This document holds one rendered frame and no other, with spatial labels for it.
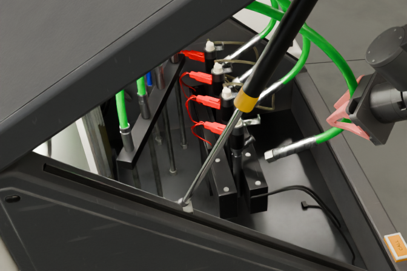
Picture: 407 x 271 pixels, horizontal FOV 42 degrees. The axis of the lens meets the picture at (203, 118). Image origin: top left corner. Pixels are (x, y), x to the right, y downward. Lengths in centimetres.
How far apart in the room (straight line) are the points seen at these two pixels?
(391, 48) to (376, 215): 48
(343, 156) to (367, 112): 41
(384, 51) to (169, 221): 32
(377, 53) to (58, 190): 40
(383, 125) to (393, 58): 14
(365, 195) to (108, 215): 66
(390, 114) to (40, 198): 46
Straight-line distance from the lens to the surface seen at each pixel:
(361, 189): 110
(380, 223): 106
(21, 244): 57
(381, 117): 76
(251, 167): 108
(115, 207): 53
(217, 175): 106
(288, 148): 88
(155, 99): 106
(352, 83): 78
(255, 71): 47
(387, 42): 68
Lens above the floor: 179
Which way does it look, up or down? 43 degrees down
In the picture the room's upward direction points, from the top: 4 degrees counter-clockwise
